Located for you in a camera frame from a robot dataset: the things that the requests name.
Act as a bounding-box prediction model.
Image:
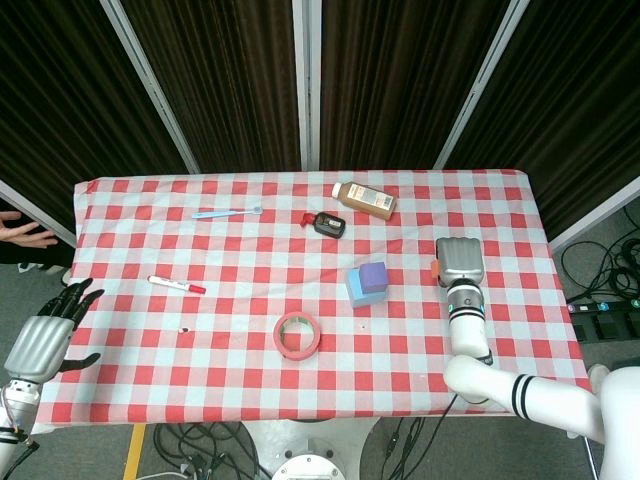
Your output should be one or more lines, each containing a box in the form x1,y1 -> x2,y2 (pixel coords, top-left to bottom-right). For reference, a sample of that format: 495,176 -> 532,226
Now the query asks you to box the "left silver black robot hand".
3,277 -> 106,384

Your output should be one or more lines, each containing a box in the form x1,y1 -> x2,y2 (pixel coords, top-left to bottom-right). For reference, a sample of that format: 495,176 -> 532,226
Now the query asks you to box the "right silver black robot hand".
434,236 -> 485,289

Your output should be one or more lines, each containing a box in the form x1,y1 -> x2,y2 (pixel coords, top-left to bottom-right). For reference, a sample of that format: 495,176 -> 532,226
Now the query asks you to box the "bystander bare hand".
0,210 -> 60,250

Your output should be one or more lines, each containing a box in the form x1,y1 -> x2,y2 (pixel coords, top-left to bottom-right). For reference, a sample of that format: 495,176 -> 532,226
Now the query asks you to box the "purple foam cube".
358,261 -> 390,295

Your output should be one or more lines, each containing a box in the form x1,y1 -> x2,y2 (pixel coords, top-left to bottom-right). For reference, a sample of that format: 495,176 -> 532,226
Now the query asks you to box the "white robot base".
239,417 -> 384,480

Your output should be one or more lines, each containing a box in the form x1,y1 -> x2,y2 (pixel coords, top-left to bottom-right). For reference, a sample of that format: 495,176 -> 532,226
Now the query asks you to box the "blue foam cube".
344,267 -> 390,310

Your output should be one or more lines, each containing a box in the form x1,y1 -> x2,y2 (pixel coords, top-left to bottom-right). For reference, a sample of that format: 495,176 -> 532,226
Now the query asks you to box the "brown drink bottle white cap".
332,181 -> 399,222

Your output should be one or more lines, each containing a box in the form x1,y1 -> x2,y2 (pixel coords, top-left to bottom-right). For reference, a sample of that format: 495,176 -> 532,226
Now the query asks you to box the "black ink bottle red cap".
299,211 -> 347,240

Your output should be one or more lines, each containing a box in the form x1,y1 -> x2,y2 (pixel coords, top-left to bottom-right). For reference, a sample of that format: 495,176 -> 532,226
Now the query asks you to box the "dark curtain panel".
442,0 -> 640,241
319,0 -> 511,171
0,0 -> 189,236
122,0 -> 304,174

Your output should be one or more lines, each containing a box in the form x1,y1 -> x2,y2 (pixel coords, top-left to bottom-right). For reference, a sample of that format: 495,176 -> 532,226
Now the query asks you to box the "white marker with red cap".
147,274 -> 207,296

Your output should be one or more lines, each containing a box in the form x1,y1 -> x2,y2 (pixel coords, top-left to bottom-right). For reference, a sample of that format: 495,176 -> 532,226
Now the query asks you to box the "light blue toothbrush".
192,205 -> 264,221

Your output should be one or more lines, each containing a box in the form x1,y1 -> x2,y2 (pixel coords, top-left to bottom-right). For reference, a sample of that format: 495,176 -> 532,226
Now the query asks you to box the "red tape roll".
272,310 -> 322,360

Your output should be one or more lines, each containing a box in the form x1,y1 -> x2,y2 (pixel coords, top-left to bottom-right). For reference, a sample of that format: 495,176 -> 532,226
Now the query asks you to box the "red white checkered tablecloth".
37,168 -> 594,426

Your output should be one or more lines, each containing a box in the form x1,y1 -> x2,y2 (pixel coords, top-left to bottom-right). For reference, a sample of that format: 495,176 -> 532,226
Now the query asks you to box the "white partition frame post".
0,178 -> 77,249
433,0 -> 531,170
99,0 -> 201,175
292,0 -> 322,172
548,174 -> 640,252

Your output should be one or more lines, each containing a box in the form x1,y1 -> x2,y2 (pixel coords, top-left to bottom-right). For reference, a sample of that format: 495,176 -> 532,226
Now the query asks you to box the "black floor cable bundle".
559,204 -> 640,302
152,422 -> 271,480
359,417 -> 454,480

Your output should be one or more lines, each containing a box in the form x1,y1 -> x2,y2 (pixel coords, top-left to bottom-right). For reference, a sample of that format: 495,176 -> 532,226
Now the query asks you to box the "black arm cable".
427,393 -> 459,429

